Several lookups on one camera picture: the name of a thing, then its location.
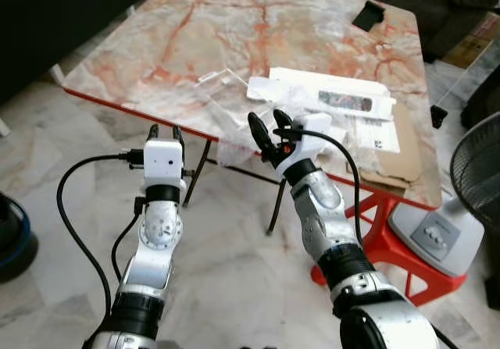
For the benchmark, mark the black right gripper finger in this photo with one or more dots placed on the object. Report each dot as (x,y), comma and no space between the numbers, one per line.
(282,119)
(259,130)

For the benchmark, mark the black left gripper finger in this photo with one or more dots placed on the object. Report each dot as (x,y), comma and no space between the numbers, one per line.
(153,133)
(179,135)

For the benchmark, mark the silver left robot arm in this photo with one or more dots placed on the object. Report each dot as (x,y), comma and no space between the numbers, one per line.
(156,240)

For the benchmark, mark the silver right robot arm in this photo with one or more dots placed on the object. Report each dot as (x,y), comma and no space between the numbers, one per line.
(328,224)

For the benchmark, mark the clear crumpled plastic wrap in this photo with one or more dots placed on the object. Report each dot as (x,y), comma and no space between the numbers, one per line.
(234,142)

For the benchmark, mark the long white printed box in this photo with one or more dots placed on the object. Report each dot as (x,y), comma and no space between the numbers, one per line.
(312,83)

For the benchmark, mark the black metal folding legs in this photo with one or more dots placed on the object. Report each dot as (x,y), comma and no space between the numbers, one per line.
(275,208)

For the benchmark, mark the white paper with QR code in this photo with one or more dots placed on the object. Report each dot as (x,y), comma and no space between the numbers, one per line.
(375,134)

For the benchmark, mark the flat brown cardboard piece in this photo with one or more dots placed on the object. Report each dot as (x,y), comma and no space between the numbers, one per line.
(406,150)

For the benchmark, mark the small black folded stand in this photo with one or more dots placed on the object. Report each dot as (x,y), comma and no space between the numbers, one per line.
(368,16)

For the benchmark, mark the black sofa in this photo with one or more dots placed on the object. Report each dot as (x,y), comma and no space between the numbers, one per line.
(70,13)

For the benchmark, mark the brown cardboard box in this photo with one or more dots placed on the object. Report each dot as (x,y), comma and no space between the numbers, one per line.
(473,44)

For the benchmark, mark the dark blue round bucket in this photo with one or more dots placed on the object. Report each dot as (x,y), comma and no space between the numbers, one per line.
(16,243)

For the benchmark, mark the standing fan with black grille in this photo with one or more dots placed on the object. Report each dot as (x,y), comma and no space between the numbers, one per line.
(437,236)

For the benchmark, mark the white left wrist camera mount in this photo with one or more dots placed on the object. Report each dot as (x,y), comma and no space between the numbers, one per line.
(164,162)

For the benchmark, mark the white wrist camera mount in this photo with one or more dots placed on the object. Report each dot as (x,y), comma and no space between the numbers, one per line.
(164,162)
(316,126)

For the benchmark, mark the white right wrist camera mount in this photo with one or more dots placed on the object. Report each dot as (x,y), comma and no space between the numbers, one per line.
(316,126)

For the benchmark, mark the marble table with red frame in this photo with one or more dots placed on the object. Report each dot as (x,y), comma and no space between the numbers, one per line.
(234,29)

